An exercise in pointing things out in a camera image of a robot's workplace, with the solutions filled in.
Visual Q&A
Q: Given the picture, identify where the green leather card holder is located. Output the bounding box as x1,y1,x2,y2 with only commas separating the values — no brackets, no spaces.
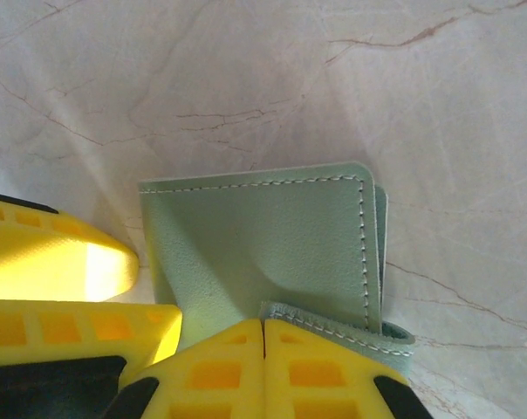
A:
136,160,415,377

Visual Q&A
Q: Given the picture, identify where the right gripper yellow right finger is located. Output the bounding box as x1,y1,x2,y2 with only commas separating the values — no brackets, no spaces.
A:
263,318,435,419

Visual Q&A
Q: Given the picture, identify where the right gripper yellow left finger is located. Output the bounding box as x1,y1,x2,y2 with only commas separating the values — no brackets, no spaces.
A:
100,318,265,419

